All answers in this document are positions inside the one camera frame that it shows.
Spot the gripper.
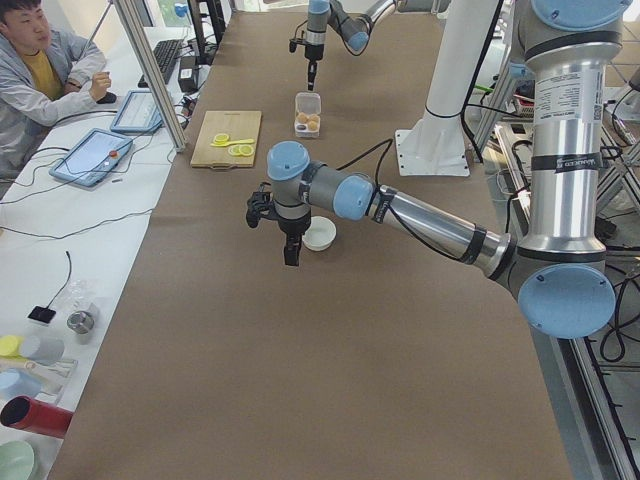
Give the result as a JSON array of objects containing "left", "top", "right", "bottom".
[
  {"left": 278, "top": 216, "right": 307, "bottom": 267},
  {"left": 305, "top": 43, "right": 324, "bottom": 91}
]

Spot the clear plastic egg box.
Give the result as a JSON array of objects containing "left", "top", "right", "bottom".
[{"left": 294, "top": 92, "right": 321, "bottom": 138}]

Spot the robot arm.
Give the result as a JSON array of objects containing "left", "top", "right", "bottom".
[
  {"left": 263, "top": 1, "right": 455, "bottom": 266},
  {"left": 265, "top": 1, "right": 628, "bottom": 339}
]

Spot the white ceramic bowl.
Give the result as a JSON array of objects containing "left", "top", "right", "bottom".
[{"left": 302, "top": 216, "right": 337, "bottom": 252}]

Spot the wooden cutting board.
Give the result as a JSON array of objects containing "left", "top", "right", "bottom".
[{"left": 187, "top": 111, "right": 262, "bottom": 169}]

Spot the lemon slice left upper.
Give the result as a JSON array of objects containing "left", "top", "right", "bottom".
[{"left": 238, "top": 145, "right": 254, "bottom": 156}]

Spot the lemon slice on knife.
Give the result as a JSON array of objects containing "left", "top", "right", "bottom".
[{"left": 213, "top": 133, "right": 230, "bottom": 145}]

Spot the black power adapter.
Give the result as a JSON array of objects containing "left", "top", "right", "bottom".
[{"left": 178, "top": 56, "right": 199, "bottom": 93}]

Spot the black keyboard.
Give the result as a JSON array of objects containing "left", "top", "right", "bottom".
[{"left": 153, "top": 39, "right": 183, "bottom": 84}]

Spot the grey teach pendant far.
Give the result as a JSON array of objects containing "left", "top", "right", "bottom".
[{"left": 110, "top": 89, "right": 162, "bottom": 135}]

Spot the grey teach pendant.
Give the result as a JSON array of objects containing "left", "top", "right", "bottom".
[
  {"left": 49, "top": 128, "right": 133, "bottom": 188},
  {"left": 110, "top": 89, "right": 162, "bottom": 135}
]

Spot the black computer mouse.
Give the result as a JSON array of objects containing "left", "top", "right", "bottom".
[{"left": 97, "top": 92, "right": 117, "bottom": 104}]

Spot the grey teach pendant near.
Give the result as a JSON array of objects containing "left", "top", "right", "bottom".
[{"left": 49, "top": 128, "right": 133, "bottom": 188}]

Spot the small black square device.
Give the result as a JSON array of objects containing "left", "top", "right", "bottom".
[{"left": 27, "top": 306, "right": 56, "bottom": 325}]

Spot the grey cup lying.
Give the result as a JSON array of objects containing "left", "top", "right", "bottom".
[{"left": 19, "top": 336, "right": 65, "bottom": 365}]

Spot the seated person grey jacket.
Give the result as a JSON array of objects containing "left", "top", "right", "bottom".
[{"left": 1, "top": 1, "right": 111, "bottom": 180}]

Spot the light blue cup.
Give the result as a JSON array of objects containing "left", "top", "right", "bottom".
[{"left": 0, "top": 369, "right": 42, "bottom": 400}]

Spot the red cylinder cup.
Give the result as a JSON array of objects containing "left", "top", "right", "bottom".
[{"left": 1, "top": 396, "right": 74, "bottom": 439}]

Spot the green bowl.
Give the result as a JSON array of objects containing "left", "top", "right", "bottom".
[{"left": 0, "top": 440, "right": 40, "bottom": 480}]

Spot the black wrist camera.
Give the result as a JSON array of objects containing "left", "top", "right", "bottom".
[{"left": 245, "top": 182, "right": 277, "bottom": 229}]

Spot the aluminium frame post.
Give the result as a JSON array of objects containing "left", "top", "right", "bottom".
[{"left": 112, "top": 0, "right": 187, "bottom": 153}]

